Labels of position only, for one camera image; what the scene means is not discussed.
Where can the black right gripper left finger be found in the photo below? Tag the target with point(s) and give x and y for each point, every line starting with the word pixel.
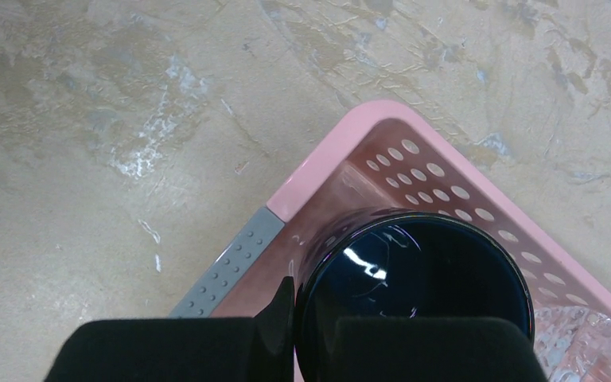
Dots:
pixel 258 348

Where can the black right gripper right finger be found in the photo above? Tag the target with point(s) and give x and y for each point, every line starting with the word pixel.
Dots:
pixel 429 349

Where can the pink perforated plastic basket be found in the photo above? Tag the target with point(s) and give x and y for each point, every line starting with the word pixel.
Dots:
pixel 381 155

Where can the clear crystal toothbrush holder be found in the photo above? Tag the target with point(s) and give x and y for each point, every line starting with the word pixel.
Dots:
pixel 573 343

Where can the navy blue mug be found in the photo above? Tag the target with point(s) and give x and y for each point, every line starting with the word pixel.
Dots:
pixel 402 263

